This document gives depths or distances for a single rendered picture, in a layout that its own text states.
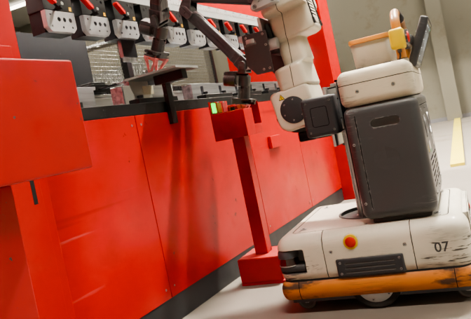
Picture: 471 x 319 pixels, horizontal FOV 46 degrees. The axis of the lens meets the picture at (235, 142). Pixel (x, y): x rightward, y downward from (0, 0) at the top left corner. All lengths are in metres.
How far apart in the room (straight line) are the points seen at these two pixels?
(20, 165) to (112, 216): 1.48
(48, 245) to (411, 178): 1.16
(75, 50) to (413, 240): 1.95
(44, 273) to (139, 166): 0.69
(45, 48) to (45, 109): 2.32
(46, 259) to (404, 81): 1.23
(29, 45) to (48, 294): 1.47
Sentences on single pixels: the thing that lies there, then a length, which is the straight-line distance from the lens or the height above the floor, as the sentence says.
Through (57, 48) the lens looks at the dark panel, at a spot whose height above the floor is 1.27.
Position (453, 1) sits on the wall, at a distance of 13.18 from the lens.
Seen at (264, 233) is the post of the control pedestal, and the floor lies 0.21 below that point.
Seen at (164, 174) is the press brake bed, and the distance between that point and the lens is 2.31.
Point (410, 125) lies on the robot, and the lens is 1.93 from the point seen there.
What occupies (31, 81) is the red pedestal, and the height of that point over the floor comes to 0.78.
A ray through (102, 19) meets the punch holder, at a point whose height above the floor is 1.24.
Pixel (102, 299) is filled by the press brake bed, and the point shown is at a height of 0.23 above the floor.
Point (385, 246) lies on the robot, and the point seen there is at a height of 0.21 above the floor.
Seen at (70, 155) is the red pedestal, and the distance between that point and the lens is 0.61.
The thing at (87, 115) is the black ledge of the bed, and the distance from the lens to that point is 2.02.
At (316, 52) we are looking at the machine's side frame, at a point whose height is 1.16.
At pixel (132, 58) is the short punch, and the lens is 2.56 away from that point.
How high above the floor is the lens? 0.69
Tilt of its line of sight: 1 degrees down
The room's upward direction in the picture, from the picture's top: 12 degrees counter-clockwise
